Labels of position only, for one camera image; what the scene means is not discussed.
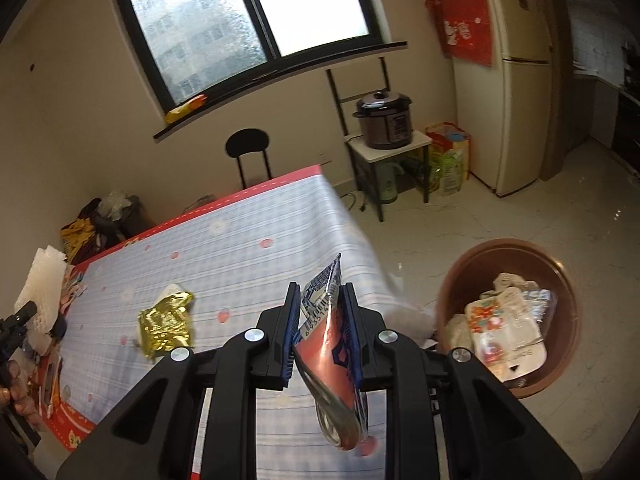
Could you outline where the crushed red drink can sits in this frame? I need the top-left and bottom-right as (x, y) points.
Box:
(293, 257), (369, 451)

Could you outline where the gold foil wrapper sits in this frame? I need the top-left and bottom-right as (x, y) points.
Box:
(137, 290), (194, 361)

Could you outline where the brown round trash bin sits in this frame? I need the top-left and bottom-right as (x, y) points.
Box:
(436, 238), (580, 399)

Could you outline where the yellow clothes pile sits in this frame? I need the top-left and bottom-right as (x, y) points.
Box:
(60, 197), (106, 266)

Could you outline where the green kettle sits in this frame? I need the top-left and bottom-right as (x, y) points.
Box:
(375, 162), (405, 205)

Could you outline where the white small side table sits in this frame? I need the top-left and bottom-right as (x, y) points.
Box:
(345, 130), (433, 222)

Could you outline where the colourful shopping bag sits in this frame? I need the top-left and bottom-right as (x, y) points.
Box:
(425, 122), (471, 196)

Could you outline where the black round stool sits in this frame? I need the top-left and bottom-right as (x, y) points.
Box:
(224, 128), (272, 190)

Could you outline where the black electric pressure cooker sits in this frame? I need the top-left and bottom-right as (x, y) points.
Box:
(352, 90), (413, 150)

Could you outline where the yellow orange snack bag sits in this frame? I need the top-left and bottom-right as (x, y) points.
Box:
(164, 93), (207, 125)

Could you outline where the cream two-door refrigerator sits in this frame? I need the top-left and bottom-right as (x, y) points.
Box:
(451, 0), (552, 196)

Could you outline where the black framed window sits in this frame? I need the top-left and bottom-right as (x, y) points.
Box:
(115, 0), (408, 142)

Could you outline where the red fridge cover cloth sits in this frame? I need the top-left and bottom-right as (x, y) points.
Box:
(425, 0), (492, 66)

